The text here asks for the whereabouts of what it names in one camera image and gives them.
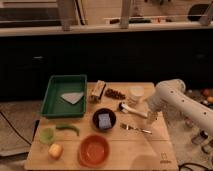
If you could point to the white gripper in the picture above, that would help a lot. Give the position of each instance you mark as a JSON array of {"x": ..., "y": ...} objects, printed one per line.
[{"x": 151, "y": 117}]

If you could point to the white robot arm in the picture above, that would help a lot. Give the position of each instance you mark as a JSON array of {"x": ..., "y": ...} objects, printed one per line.
[{"x": 173, "y": 93}]

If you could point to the black bowl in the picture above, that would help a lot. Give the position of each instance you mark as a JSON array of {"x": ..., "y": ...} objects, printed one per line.
[{"x": 95, "y": 119}]

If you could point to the wooden block brush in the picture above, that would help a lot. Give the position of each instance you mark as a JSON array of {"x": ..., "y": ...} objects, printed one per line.
[{"x": 97, "y": 91}]

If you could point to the red bowl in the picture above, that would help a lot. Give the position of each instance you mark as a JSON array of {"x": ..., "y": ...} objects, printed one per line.
[{"x": 93, "y": 151}]

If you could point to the silver fork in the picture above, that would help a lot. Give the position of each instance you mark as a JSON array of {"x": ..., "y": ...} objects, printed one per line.
[{"x": 129, "y": 127}]

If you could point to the white lidded container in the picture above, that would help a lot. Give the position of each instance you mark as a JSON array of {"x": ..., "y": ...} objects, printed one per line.
[{"x": 135, "y": 94}]

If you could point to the wooden cutting board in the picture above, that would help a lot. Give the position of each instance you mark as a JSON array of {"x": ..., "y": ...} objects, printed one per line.
[{"x": 130, "y": 150}]

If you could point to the blue sponge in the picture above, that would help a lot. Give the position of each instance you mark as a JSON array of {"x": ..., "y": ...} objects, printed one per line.
[{"x": 104, "y": 121}]

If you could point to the brown grape bunch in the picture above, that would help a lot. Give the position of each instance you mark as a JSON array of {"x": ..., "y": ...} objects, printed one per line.
[{"x": 114, "y": 94}]

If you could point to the white cloth piece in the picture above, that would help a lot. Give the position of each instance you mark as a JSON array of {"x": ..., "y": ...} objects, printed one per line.
[{"x": 72, "y": 98}]

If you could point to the green chili pepper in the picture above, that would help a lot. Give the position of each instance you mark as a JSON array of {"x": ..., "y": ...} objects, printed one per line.
[{"x": 67, "y": 126}]

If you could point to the green plastic tray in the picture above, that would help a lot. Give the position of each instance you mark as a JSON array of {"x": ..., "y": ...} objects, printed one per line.
[{"x": 54, "y": 106}]

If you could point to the yellow apple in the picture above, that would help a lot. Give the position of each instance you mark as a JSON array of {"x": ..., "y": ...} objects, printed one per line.
[{"x": 55, "y": 151}]

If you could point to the green cup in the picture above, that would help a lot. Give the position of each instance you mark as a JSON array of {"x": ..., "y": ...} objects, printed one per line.
[{"x": 46, "y": 136}]

